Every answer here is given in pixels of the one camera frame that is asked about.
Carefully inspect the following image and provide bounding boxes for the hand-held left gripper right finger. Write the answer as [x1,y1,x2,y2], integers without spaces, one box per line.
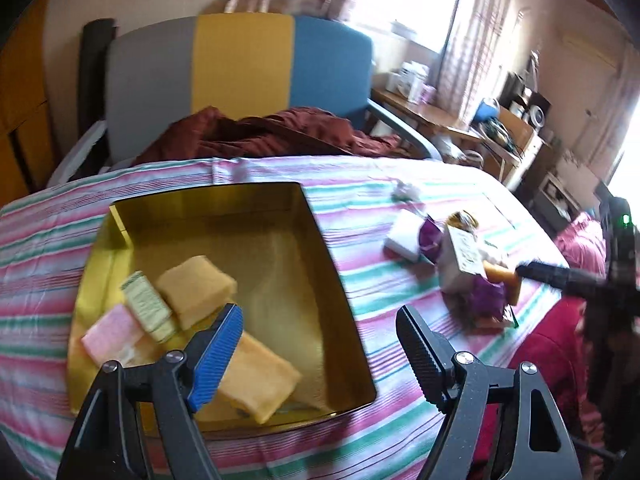
[396,305,583,480]

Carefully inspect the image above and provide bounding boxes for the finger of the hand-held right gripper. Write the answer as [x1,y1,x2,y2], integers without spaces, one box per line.
[515,260,603,297]

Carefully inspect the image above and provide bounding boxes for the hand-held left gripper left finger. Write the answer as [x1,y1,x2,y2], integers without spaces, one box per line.
[56,303,245,480]

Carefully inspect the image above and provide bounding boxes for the large orange sponge block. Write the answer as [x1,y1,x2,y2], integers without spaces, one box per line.
[215,330,303,425]

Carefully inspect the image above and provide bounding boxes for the gold rectangular box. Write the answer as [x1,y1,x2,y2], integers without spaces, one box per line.
[67,181,378,433]

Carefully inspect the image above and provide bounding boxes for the pink blanket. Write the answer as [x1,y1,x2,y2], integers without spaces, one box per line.
[552,212,608,281]

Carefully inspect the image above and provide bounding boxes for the small orange sponge block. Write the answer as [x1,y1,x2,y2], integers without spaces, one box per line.
[155,255,238,331]

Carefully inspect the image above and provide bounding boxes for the purple packet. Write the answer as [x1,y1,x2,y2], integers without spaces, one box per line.
[460,275,506,326]
[417,217,446,266]

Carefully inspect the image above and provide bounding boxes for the small white cabinet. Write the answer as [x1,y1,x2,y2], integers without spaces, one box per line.
[532,170,581,226]

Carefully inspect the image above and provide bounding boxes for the red garment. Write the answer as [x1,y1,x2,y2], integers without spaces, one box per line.
[470,297,601,466]

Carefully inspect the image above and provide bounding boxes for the pale green small carton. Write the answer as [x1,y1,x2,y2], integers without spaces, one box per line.
[120,271,178,345]

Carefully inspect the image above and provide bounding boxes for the tall white carton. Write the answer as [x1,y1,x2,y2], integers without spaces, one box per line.
[437,225,487,293]

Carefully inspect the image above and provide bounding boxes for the pink soap block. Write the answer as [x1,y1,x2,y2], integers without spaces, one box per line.
[81,304,146,368]

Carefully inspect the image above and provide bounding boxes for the gold lidded jar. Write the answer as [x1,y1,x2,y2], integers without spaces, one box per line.
[446,210,481,233]

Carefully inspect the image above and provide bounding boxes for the white rectangular box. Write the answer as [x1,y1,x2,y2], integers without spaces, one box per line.
[384,208,426,263]

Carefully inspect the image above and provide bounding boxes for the white crumpled tissue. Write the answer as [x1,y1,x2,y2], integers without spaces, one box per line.
[391,180,421,203]

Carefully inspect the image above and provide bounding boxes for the wooden shelf unit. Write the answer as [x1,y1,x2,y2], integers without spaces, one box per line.
[500,70,551,161]

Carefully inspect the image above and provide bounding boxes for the striped bedsheet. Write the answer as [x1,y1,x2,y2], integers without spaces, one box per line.
[0,155,571,480]

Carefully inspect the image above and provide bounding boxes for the wooden desk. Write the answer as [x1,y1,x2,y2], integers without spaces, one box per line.
[372,87,521,181]

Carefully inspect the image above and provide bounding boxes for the maroon cloth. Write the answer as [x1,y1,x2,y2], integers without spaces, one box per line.
[132,106,416,166]

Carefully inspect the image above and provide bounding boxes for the white containers on desk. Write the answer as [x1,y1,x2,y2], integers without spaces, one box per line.
[385,60,431,103]

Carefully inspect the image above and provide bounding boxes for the grey yellow blue chair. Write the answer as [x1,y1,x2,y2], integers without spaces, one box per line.
[47,14,443,186]

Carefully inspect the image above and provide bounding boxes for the yellow wooden wardrobe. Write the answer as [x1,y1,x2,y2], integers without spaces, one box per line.
[0,0,56,196]

